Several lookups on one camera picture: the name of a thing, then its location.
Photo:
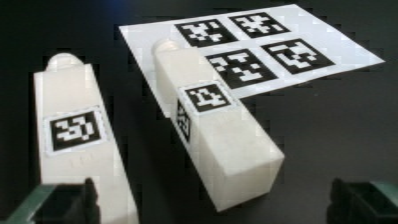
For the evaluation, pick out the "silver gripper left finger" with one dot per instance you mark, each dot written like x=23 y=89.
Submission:
x=60 y=204

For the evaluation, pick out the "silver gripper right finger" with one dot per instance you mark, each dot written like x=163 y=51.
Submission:
x=364 y=203

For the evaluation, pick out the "white desk leg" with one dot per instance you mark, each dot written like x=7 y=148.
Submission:
x=79 y=152
x=234 y=152

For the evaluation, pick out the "black tag marker plate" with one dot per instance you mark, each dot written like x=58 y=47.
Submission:
x=266 y=48

